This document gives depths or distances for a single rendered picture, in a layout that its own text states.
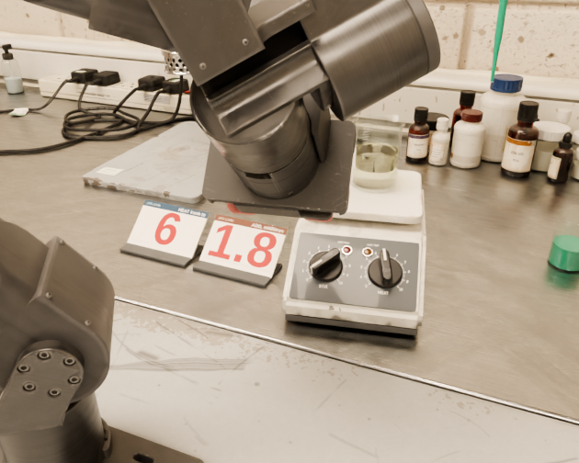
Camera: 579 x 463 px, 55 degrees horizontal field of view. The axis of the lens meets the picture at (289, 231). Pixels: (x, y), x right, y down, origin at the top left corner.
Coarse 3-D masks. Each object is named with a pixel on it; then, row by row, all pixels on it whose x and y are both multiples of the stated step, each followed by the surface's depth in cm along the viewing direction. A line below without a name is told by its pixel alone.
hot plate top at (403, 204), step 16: (400, 176) 62; (416, 176) 62; (352, 192) 58; (368, 192) 58; (384, 192) 58; (400, 192) 58; (416, 192) 58; (352, 208) 55; (368, 208) 55; (384, 208) 55; (400, 208) 55; (416, 208) 55
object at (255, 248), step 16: (224, 224) 63; (224, 240) 62; (240, 240) 62; (256, 240) 61; (272, 240) 61; (208, 256) 62; (224, 256) 61; (240, 256) 61; (256, 256) 60; (272, 256) 60
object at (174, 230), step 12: (144, 216) 66; (156, 216) 66; (168, 216) 66; (180, 216) 65; (192, 216) 65; (144, 228) 66; (156, 228) 65; (168, 228) 65; (180, 228) 64; (192, 228) 64; (144, 240) 65; (156, 240) 65; (168, 240) 64; (180, 240) 64; (192, 240) 63
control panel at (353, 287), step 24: (312, 240) 54; (336, 240) 54; (360, 240) 54; (384, 240) 54; (360, 264) 53; (408, 264) 52; (312, 288) 52; (336, 288) 51; (360, 288) 51; (384, 288) 51; (408, 288) 51
